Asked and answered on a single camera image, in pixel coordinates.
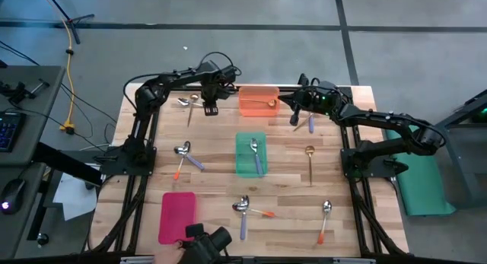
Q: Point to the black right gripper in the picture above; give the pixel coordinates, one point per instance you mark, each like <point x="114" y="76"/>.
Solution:
<point x="308" y="98"/>

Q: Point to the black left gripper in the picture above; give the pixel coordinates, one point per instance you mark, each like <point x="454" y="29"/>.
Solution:
<point x="211" y="90"/>

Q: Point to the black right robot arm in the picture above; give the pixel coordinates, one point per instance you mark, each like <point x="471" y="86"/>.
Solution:
<point x="380" y="118"/>

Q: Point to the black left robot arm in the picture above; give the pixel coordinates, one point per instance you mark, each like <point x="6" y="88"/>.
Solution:
<point x="142" y="115"/>

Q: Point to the orange translucent plastic bin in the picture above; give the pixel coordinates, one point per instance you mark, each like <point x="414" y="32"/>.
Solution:
<point x="251" y="110"/>

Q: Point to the teal translucent plastic bin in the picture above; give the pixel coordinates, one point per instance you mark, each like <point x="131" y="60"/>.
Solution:
<point x="243" y="165"/>

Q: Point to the pink plastic bin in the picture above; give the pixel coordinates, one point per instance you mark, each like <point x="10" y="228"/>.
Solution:
<point x="177" y="218"/>

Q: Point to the person's hand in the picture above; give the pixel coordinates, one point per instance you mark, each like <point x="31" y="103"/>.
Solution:
<point x="167" y="254"/>

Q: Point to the black beam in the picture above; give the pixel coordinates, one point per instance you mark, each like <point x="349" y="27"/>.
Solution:
<point x="64" y="163"/>

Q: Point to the black tripod stand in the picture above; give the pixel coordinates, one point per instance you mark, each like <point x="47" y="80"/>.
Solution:
<point x="74" y="28"/>

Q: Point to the white paper sheet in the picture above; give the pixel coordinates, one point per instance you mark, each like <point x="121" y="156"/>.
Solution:
<point x="76" y="203"/>

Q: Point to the grey desk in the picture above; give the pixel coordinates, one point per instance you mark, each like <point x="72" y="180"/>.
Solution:
<point x="42" y="115"/>

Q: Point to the grey cart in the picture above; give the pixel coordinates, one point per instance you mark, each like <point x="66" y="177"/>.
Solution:
<point x="466" y="169"/>

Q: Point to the black desk clamp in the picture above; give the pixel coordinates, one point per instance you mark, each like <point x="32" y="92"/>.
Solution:
<point x="17" y="92"/>

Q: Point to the black backlit keyboard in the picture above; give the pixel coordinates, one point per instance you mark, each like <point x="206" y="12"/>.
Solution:
<point x="7" y="129"/>

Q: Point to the black round knob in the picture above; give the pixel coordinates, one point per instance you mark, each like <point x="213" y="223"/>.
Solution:
<point x="42" y="239"/>

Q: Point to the black computer mouse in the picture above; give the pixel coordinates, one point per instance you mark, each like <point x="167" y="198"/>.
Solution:
<point x="13" y="193"/>

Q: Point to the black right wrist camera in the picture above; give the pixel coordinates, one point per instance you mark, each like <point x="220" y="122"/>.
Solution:
<point x="326" y="97"/>

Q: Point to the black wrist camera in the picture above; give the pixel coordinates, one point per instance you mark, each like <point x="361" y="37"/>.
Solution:
<point x="229" y="72"/>
<point x="326" y="97"/>

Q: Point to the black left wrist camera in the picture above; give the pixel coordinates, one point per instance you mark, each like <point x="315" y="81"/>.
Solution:
<point x="229" y="72"/>

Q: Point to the black aluminium table frame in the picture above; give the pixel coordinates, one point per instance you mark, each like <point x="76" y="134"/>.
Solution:
<point x="344" y="136"/>

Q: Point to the black table-level camera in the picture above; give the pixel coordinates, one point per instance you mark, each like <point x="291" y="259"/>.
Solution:
<point x="207" y="243"/>

